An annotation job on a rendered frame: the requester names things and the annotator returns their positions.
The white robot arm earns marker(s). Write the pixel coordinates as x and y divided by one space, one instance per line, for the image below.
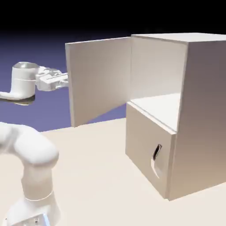
33 151

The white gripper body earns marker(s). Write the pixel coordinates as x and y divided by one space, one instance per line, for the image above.
46 83

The white cabinet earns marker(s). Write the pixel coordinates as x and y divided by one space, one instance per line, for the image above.
203 106

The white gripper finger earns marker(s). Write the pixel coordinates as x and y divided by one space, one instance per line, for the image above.
64 76
64 84

